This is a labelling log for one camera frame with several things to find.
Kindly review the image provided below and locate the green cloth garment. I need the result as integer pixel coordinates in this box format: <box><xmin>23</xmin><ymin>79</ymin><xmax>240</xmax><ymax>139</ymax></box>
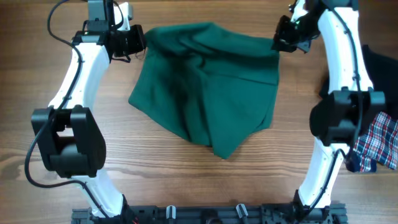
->
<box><xmin>128</xmin><ymin>22</ymin><xmax>279</xmax><ymax>159</ymax></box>

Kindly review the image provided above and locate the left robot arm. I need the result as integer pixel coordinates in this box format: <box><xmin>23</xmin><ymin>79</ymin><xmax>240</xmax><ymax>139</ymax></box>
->
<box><xmin>30</xmin><ymin>1</ymin><xmax>146</xmax><ymax>223</ymax></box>

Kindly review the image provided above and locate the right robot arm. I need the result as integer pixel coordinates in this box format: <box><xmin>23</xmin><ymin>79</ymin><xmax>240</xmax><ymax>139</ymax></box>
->
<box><xmin>272</xmin><ymin>1</ymin><xmax>386</xmax><ymax>223</ymax></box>

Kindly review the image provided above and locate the black cloth garment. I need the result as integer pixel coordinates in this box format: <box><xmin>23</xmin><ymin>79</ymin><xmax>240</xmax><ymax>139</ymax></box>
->
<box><xmin>361</xmin><ymin>45</ymin><xmax>397</xmax><ymax>119</ymax></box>

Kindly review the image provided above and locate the navy blue cloth garment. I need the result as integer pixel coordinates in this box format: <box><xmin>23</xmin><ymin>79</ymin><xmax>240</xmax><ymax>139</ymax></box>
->
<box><xmin>345</xmin><ymin>151</ymin><xmax>377</xmax><ymax>173</ymax></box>

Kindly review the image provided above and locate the red plaid cloth garment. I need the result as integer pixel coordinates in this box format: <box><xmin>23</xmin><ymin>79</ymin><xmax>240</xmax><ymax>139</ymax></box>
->
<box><xmin>354</xmin><ymin>112</ymin><xmax>397</xmax><ymax>170</ymax></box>

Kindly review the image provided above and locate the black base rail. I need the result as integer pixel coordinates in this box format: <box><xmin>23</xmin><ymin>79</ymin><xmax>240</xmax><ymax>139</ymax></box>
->
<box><xmin>71</xmin><ymin>203</ymin><xmax>348</xmax><ymax>224</ymax></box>

